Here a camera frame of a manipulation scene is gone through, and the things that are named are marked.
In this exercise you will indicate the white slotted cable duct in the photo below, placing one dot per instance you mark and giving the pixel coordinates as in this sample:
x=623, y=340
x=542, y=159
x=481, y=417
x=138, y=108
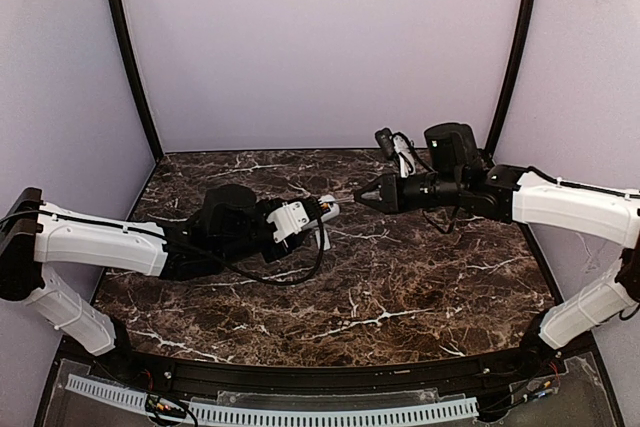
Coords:
x=241, y=409

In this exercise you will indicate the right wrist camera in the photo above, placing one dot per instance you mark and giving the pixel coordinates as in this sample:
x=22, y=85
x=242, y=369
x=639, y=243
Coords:
x=396, y=146

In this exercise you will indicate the black frame post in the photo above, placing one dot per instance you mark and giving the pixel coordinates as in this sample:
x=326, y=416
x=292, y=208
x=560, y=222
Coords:
x=518, y=44
x=129, y=62

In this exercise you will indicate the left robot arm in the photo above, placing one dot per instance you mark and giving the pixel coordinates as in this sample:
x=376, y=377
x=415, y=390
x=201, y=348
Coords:
x=231, y=225

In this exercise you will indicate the white battery cover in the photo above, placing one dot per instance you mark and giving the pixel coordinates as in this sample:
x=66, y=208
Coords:
x=322, y=239

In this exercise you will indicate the right black frame post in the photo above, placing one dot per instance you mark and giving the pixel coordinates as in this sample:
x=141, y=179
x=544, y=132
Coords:
x=518, y=44

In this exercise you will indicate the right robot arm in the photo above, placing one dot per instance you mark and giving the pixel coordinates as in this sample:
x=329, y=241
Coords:
x=461, y=177

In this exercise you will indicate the white remote control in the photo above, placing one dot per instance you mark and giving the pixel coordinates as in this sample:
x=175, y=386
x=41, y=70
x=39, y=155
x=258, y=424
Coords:
x=328, y=215

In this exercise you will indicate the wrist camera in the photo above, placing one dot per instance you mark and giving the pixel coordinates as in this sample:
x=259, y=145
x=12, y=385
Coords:
x=292, y=219
x=396, y=146

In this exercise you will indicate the black front table rail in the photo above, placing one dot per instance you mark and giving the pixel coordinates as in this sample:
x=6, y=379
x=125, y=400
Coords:
x=485, y=374

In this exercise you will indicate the left black frame post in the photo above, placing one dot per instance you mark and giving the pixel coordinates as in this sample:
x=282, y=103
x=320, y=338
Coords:
x=129, y=62

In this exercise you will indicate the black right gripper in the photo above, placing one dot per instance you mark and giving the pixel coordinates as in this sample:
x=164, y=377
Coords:
x=393, y=193

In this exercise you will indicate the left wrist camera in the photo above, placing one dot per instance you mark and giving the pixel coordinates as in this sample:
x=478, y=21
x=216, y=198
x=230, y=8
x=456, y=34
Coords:
x=292, y=219

